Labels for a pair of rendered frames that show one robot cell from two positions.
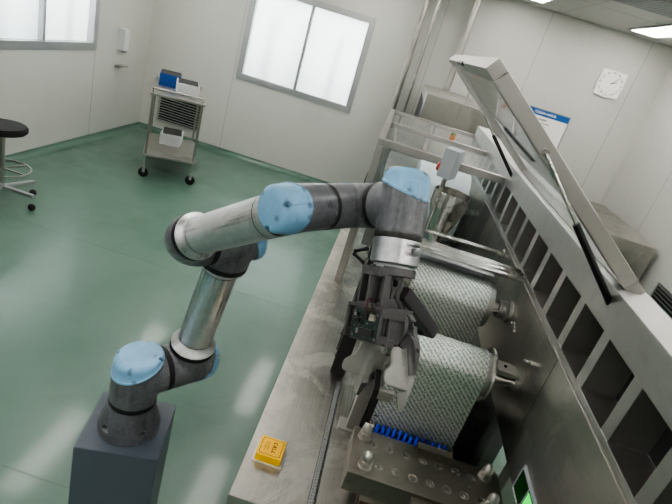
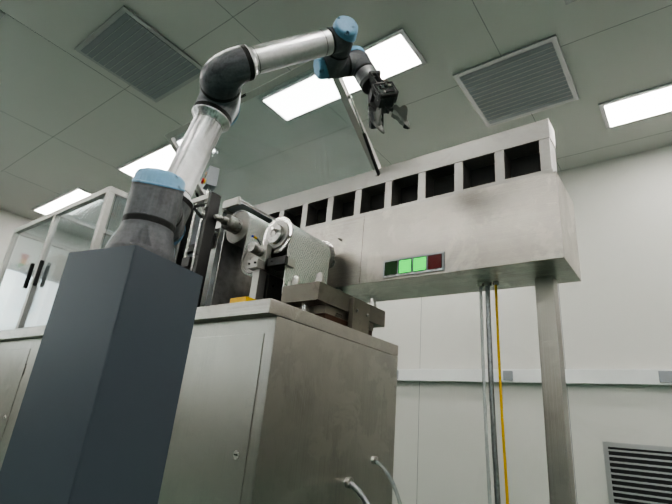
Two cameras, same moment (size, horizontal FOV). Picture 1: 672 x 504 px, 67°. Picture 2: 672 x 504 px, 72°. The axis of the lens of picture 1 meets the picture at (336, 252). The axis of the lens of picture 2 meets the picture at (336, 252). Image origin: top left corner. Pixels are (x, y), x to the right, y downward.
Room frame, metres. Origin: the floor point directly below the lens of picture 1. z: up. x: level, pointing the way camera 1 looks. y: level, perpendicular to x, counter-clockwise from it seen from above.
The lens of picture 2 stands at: (0.04, 0.91, 0.60)
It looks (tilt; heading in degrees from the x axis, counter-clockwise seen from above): 21 degrees up; 307
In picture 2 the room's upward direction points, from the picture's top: 5 degrees clockwise
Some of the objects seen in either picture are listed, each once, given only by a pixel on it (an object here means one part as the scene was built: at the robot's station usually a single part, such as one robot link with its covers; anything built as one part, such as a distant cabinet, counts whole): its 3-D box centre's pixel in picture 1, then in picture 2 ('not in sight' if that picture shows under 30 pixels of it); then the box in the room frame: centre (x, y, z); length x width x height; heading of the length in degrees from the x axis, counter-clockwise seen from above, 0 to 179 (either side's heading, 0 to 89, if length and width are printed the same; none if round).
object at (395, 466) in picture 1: (422, 480); (336, 307); (0.99, -0.38, 1.00); 0.40 x 0.16 x 0.06; 88
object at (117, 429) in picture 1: (131, 409); (144, 244); (0.98, 0.38, 0.95); 0.15 x 0.15 x 0.10
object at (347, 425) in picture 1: (361, 388); (255, 284); (1.21, -0.19, 1.05); 0.06 x 0.05 x 0.31; 88
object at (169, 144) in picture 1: (173, 125); not in sight; (5.43, 2.12, 0.51); 0.91 x 0.58 x 1.02; 22
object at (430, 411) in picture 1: (421, 411); (306, 278); (1.11, -0.35, 1.11); 0.23 x 0.01 x 0.18; 88
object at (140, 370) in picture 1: (139, 373); (156, 199); (0.99, 0.38, 1.07); 0.13 x 0.12 x 0.14; 140
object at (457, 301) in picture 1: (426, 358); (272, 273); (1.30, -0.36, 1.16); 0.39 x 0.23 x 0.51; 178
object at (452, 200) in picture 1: (450, 199); not in sight; (1.89, -0.36, 1.50); 0.14 x 0.14 x 0.06
